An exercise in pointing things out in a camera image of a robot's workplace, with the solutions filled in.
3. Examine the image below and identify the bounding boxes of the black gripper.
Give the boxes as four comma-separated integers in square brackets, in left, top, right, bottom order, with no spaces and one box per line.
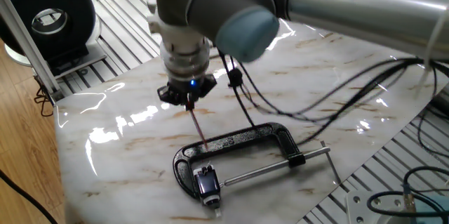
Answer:
[156,74,218,111]

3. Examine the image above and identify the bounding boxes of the red pencil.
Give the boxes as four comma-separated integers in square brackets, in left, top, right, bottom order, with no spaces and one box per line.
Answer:
[189,106,209,152]

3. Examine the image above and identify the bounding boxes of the black metal C-clamp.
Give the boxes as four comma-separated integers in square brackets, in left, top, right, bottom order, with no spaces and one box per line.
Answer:
[172,121,343,201]

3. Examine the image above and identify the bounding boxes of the marble pattern mat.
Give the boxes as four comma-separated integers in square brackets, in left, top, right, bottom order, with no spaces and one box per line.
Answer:
[53,16,449,224]

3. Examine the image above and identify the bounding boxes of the white perforated mounting plate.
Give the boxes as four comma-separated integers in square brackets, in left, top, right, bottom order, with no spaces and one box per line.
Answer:
[344,190,404,224]

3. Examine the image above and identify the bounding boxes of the black cable clip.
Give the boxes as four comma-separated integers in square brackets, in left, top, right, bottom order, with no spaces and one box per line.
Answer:
[227,67,244,88]

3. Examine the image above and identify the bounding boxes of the grey metal base plate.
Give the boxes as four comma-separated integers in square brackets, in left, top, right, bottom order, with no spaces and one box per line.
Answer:
[52,41,108,80]

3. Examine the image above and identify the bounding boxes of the tangled thin black cables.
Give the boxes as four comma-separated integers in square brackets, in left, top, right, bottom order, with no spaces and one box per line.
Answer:
[33,86,55,118]

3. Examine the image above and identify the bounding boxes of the aluminium frame post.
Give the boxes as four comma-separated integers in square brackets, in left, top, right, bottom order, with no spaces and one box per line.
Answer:
[0,0,67,103]

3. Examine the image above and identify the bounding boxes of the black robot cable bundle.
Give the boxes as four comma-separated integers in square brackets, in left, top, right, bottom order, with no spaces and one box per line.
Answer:
[216,50,449,147]

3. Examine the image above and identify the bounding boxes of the black ring-shaped device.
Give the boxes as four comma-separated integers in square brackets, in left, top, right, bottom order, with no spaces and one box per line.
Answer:
[0,0,102,69]

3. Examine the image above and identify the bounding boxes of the thick black floor cable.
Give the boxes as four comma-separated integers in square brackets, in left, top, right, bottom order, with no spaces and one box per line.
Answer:
[0,169,59,224]

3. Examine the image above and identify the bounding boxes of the thin black cable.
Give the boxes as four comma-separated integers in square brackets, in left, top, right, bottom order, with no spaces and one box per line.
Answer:
[416,106,449,160]

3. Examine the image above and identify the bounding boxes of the black cable with metal connector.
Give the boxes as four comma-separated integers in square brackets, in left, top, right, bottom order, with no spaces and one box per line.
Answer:
[366,166,449,218]

